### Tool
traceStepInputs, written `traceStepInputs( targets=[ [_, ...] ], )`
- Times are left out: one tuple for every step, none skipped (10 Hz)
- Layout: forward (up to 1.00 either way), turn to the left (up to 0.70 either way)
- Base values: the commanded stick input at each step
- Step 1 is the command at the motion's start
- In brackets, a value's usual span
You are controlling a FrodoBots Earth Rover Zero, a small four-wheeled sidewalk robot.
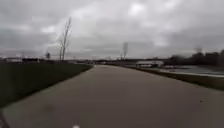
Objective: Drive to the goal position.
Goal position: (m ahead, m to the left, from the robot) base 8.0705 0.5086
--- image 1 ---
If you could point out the tall pylon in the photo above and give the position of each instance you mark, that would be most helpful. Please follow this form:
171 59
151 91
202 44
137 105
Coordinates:
125 50

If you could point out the grey concrete path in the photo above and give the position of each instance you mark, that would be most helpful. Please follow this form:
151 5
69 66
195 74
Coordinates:
116 100

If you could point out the white building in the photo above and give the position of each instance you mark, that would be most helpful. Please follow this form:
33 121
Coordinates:
149 63
13 60

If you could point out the tall thin bare tree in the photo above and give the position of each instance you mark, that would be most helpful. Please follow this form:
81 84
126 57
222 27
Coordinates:
64 41

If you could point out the dark grass field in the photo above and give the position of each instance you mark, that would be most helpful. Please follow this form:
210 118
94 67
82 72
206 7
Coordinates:
33 78

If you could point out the grey road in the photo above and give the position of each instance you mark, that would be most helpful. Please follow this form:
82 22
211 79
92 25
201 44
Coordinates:
196 70

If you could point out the grass strip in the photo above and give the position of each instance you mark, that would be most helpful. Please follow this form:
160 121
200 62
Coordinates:
200 80

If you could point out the row of trees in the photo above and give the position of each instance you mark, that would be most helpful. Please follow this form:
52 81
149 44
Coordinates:
203 59

